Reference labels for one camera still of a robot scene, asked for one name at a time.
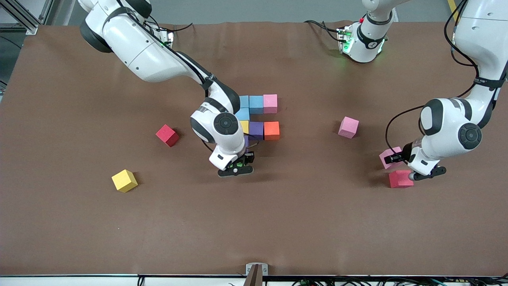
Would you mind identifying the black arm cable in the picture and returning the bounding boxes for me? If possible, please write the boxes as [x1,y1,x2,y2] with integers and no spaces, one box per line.
[115,0,258,149]
[384,0,481,159]

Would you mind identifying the grey metal table clamp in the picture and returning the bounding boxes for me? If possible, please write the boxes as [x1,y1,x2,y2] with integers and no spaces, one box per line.
[245,263,269,286]

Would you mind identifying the brown table mat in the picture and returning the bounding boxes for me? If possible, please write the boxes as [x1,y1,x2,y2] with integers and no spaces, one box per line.
[0,21,508,276]

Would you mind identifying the aluminium frame post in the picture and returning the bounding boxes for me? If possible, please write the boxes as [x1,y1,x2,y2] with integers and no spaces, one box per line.
[0,0,39,35]

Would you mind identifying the red foam cube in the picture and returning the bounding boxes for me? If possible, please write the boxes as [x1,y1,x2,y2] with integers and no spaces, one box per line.
[156,124,180,148]
[389,170,414,189]

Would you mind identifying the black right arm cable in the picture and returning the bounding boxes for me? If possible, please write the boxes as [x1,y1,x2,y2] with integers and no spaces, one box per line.
[115,0,258,149]

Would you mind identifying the black base cables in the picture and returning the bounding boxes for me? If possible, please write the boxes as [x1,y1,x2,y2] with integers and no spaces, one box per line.
[304,19,343,43]

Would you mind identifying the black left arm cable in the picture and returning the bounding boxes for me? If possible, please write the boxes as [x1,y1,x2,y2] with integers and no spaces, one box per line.
[384,0,481,159]

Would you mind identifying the orange foam cube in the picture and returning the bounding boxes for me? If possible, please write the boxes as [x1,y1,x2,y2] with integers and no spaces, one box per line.
[264,122,280,141]

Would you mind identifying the pink foam cube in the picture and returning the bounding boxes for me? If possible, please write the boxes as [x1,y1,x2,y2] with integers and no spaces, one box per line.
[379,146,403,170]
[338,116,360,139]
[263,94,278,114]

